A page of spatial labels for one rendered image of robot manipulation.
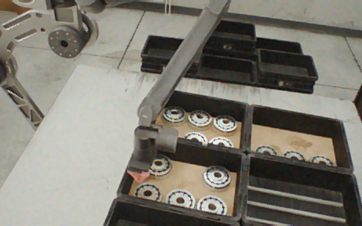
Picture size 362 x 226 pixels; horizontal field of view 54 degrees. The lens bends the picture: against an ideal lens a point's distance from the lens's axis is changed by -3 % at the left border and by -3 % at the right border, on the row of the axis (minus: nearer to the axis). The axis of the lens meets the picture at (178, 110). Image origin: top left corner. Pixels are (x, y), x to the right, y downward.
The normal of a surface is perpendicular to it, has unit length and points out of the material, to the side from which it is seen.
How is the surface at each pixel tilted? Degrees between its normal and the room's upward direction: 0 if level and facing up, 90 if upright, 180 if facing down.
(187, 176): 0
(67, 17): 90
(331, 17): 90
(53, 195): 0
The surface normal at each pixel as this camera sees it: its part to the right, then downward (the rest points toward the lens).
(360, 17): -0.12, 0.63
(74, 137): 0.07, -0.77
